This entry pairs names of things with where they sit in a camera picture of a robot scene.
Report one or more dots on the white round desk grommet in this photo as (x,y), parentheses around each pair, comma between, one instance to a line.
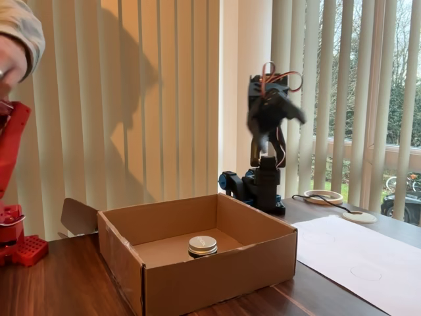
(360,217)

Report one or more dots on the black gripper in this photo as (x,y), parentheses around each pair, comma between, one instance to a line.
(260,124)

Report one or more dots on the white paper sheet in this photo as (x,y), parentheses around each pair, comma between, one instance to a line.
(361,250)

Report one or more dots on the person's hand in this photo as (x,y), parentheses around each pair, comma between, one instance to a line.
(10,62)

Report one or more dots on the red leader robot arm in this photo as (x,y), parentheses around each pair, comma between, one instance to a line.
(13,131)

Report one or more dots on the white vertical window blinds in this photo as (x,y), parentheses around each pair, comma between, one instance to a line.
(283,49)

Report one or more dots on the red perforated base block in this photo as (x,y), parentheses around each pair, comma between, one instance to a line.
(31,250)

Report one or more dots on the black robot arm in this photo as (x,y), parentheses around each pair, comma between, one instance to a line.
(264,194)

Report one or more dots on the brown cardboard box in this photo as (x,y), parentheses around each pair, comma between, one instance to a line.
(213,286)

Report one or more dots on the cream vertical blinds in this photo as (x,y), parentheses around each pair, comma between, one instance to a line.
(82,98)

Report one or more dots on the beige masking tape roll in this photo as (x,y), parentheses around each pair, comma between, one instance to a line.
(337,198)

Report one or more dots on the black parked car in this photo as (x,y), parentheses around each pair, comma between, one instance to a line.
(388,204)

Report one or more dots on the blue black table clamp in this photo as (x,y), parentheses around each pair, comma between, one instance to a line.
(224,180)

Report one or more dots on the light fabric sleeve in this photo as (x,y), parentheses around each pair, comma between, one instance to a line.
(33,39)

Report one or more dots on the parked bicycle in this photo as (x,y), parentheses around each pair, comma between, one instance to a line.
(413,179)

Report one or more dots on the jar with silver lid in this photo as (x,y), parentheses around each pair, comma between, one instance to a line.
(202,243)

